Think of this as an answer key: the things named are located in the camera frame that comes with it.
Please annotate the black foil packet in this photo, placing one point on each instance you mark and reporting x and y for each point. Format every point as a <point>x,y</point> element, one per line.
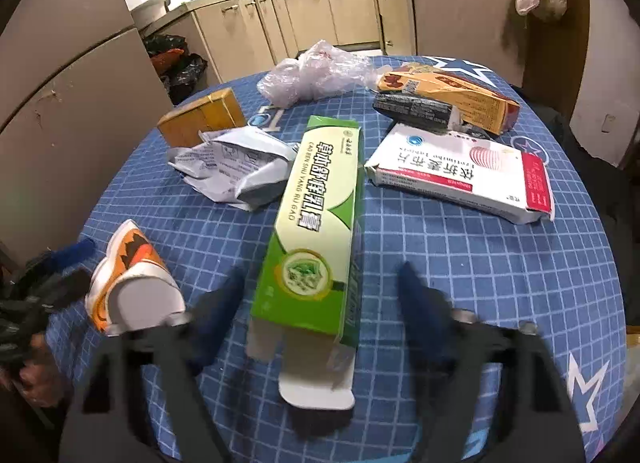
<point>415,110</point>

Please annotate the yellow brown taped box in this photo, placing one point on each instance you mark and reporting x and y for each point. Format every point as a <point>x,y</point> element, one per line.
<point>205,118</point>

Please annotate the beige three door fridge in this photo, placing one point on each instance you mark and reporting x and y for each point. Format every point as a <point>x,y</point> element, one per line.
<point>65,93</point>

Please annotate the blue grid star tablecloth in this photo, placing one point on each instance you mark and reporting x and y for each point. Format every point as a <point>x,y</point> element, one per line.
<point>450,268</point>

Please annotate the steel cooking pot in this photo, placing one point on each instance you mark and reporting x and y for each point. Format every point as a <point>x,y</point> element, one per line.
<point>150,12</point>

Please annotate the long green white carton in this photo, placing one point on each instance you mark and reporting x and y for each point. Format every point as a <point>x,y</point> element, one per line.
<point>310,223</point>

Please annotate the white red medicine box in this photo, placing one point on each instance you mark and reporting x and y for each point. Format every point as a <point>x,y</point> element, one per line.
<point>450,173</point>

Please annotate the crushed orange white paper cup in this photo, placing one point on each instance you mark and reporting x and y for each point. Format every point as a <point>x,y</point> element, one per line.
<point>135,283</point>

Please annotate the white wall socket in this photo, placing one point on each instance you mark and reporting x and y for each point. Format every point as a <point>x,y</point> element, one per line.
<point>608,124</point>

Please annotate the person's left hand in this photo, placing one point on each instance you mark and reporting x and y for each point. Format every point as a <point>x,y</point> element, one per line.
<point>35,373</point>

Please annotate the beige lower kitchen cabinets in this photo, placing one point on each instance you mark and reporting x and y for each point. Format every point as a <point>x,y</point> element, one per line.
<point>325,13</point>

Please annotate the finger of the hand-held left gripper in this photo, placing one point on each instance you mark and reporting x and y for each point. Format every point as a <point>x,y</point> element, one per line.
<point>67,250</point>
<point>62,290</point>

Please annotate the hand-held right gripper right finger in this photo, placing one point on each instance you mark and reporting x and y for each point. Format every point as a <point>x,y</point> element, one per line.
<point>420,303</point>

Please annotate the orange snack box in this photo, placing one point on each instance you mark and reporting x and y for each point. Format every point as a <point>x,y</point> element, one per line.
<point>460,93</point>

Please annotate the clear crumpled plastic bag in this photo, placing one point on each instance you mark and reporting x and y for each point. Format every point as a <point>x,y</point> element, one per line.
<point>310,73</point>

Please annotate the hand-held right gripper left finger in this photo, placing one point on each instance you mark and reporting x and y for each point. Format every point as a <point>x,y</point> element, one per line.
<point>220,315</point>

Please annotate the grey white packet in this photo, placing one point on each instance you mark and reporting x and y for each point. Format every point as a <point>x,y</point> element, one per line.
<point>235,168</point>

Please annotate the black trash bag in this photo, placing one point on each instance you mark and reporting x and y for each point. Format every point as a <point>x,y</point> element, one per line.
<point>175,68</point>

